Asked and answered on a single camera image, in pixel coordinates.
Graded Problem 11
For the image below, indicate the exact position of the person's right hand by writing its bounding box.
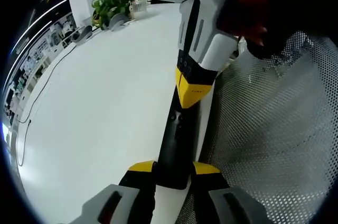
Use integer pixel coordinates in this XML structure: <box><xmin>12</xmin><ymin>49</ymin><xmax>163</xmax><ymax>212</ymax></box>
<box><xmin>220</xmin><ymin>0</ymin><xmax>276</xmax><ymax>60</ymax></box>

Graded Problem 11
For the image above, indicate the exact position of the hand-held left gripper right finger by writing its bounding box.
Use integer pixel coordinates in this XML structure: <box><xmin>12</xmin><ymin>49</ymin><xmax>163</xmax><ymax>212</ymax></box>
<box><xmin>187</xmin><ymin>160</ymin><xmax>269</xmax><ymax>224</ymax></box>

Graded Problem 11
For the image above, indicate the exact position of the green leafy plant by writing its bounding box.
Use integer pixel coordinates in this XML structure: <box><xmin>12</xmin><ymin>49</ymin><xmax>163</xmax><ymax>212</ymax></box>
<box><xmin>91</xmin><ymin>0</ymin><xmax>133</xmax><ymax>31</ymax></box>

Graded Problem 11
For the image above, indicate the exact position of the grey mesh chair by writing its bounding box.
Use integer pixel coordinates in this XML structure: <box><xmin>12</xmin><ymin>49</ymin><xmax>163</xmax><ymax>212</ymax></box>
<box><xmin>182</xmin><ymin>30</ymin><xmax>336</xmax><ymax>224</ymax></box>

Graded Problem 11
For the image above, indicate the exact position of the clear plastic cup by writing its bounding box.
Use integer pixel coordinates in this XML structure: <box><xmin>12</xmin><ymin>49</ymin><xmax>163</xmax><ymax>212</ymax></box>
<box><xmin>130</xmin><ymin>0</ymin><xmax>152</xmax><ymax>21</ymax></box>

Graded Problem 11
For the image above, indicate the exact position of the white display counter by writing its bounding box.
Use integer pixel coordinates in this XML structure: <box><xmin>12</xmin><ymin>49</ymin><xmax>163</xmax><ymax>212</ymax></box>
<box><xmin>5</xmin><ymin>12</ymin><xmax>78</xmax><ymax>119</ymax></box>

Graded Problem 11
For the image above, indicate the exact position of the long black cable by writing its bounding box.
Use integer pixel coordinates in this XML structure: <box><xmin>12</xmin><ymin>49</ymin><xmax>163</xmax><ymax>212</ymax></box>
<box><xmin>15</xmin><ymin>43</ymin><xmax>78</xmax><ymax>124</ymax></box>

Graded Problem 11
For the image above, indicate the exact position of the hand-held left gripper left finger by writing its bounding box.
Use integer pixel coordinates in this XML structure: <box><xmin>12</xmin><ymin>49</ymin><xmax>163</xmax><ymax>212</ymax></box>
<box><xmin>70</xmin><ymin>159</ymin><xmax>158</xmax><ymax>224</ymax></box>

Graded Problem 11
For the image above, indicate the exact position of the black cable with plug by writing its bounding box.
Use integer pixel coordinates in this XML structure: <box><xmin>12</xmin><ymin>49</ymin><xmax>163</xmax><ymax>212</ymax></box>
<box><xmin>17</xmin><ymin>119</ymin><xmax>33</xmax><ymax>167</ymax></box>

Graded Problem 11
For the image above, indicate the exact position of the black remote control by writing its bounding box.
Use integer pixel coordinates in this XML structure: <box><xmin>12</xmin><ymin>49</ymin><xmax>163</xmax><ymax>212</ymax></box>
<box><xmin>155</xmin><ymin>86</ymin><xmax>203</xmax><ymax>191</ymax></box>

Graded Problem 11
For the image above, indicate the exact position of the grey curved headset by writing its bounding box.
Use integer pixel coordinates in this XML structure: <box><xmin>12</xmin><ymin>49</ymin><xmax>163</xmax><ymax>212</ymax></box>
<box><xmin>70</xmin><ymin>25</ymin><xmax>93</xmax><ymax>44</ymax></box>
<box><xmin>107</xmin><ymin>13</ymin><xmax>128</xmax><ymax>31</ymax></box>

